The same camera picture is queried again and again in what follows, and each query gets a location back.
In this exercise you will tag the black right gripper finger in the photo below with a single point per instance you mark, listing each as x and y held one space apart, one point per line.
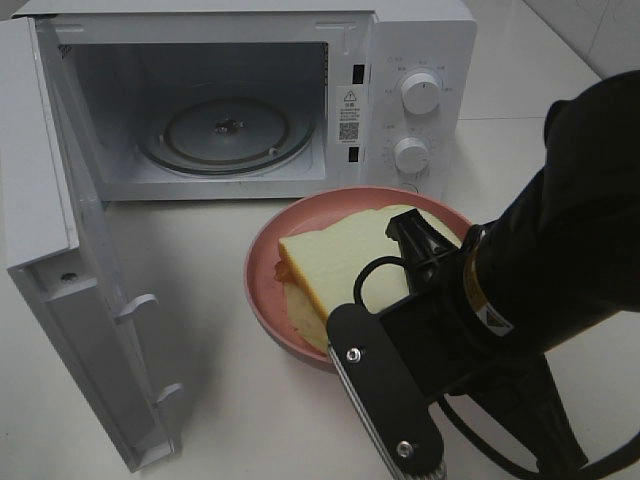
525 401

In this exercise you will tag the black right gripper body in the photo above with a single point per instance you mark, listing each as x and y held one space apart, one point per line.
438 333

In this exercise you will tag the white bread sandwich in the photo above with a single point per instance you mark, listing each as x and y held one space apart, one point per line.
318 268

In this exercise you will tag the round door release button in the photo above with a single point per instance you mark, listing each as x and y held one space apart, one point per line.
409 187

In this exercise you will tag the pink round plate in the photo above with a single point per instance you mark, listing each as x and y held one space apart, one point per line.
265 294

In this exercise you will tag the white microwave door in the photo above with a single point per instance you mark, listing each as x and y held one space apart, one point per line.
59 250

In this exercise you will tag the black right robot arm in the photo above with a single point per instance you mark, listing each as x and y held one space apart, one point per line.
563 257

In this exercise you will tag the lower white timer knob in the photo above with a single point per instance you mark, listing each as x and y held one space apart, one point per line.
411 155

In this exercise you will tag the upper white power knob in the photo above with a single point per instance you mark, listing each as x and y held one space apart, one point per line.
420 91

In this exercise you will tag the white warning label sticker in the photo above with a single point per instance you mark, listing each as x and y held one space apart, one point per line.
348 113

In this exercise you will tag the white microwave oven body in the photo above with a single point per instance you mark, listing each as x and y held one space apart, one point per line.
125 51

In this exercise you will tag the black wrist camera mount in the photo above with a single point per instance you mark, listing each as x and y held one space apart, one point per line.
387 400

